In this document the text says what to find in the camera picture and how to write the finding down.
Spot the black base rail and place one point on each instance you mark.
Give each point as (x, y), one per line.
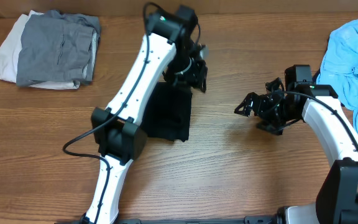
(191, 221)

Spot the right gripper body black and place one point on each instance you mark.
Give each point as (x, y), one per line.
(274, 114)

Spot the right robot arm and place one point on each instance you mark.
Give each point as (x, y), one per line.
(298, 98)

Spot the white folded garment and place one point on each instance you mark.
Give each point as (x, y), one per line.
(9, 55)

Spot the grey folded garment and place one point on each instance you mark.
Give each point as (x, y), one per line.
(58, 48)

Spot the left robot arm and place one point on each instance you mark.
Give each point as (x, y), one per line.
(167, 51)

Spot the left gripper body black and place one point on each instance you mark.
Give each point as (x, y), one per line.
(182, 70)

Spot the black polo shirt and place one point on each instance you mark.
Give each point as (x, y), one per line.
(168, 111)

